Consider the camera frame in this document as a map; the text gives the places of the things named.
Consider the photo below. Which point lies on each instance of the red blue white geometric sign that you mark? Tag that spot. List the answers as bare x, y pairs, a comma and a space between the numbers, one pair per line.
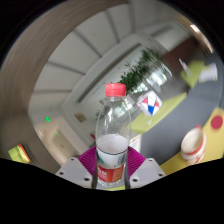
149, 104

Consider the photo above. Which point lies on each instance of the wall display screen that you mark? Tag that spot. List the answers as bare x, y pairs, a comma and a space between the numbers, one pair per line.
19, 154

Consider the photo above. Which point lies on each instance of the clear water bottle red cap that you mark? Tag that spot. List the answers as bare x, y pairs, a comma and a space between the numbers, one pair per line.
113, 133

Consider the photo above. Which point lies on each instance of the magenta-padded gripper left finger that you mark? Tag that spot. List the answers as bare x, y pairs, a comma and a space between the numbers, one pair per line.
87, 160

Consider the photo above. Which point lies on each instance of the red and white cup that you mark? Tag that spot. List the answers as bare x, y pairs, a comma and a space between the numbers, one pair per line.
196, 150

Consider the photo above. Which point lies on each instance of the group of potted green plants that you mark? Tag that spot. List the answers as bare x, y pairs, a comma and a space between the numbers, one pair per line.
143, 68

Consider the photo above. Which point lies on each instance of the green exit sign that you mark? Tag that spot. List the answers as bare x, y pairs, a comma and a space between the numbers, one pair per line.
47, 118
56, 132

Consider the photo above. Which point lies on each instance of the large green low table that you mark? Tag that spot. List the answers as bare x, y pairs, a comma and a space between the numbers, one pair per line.
166, 108

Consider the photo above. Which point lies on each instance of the red bin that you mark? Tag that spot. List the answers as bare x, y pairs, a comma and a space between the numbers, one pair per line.
93, 136

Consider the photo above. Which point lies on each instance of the flat round red coaster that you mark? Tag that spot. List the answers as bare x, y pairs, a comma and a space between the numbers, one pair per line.
217, 122

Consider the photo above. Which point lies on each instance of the small green low table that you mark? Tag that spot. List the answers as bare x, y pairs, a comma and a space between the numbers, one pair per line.
195, 75

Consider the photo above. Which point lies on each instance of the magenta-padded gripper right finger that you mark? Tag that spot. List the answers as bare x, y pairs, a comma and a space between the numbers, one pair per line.
136, 161

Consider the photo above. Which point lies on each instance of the framed wall picture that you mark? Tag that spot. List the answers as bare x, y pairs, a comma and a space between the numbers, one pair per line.
80, 117

